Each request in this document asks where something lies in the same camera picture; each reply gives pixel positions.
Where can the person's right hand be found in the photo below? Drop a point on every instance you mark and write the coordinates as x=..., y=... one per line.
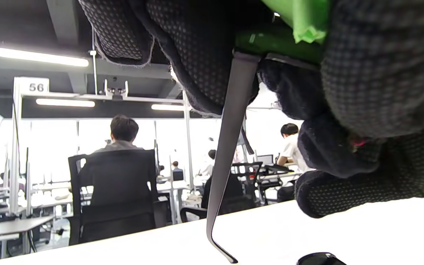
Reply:
x=381, y=73

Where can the person's left hand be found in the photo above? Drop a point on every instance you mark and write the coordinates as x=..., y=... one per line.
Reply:
x=197, y=55

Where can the black square sunglasses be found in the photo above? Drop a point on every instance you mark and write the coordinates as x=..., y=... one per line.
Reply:
x=234, y=110

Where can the green microfibre cloth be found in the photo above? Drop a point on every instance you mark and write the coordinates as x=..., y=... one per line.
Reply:
x=307, y=18

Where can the black sunglasses thin temples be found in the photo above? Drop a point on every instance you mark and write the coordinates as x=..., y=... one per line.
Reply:
x=320, y=259

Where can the ceiling light strip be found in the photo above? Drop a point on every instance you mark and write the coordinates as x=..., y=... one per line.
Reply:
x=64, y=102
x=41, y=57
x=168, y=107

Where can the grey computer monitor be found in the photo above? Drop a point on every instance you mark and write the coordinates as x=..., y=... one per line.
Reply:
x=264, y=159

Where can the black mesh office chair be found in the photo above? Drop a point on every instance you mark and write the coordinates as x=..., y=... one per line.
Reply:
x=234, y=198
x=116, y=191

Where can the white number sign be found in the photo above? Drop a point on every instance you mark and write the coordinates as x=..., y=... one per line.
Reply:
x=35, y=86

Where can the grey office desk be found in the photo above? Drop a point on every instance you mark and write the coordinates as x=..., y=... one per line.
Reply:
x=9, y=226

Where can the overhead camera bracket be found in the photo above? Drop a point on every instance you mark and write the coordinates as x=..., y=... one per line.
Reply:
x=116, y=91

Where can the white aluminium frame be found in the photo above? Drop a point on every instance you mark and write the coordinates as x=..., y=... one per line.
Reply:
x=15, y=154

